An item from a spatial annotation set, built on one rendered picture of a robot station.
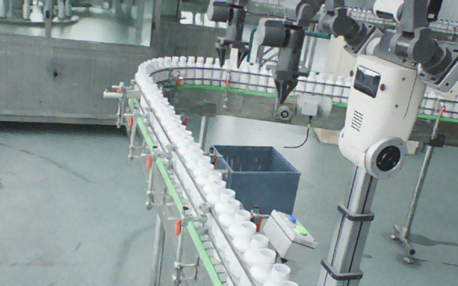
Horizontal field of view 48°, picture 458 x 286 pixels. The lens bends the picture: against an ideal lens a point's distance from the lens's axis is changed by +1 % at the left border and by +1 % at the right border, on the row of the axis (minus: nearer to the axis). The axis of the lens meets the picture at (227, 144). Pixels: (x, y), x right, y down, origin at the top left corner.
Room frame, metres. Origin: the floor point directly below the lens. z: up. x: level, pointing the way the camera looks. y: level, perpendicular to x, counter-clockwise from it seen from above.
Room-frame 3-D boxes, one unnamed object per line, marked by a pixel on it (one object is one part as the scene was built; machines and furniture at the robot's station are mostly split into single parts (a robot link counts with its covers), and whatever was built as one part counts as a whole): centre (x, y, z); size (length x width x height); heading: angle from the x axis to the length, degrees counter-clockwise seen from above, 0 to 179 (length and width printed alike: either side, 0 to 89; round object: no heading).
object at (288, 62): (1.38, -0.13, 1.51); 0.10 x 0.07 x 0.07; 110
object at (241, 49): (1.80, 0.02, 1.44); 0.07 x 0.07 x 0.09; 22
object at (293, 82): (1.37, -0.12, 1.44); 0.07 x 0.07 x 0.09; 20
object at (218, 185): (1.31, 0.01, 1.08); 0.06 x 0.06 x 0.17
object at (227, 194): (1.25, -0.02, 1.08); 0.06 x 0.06 x 0.17
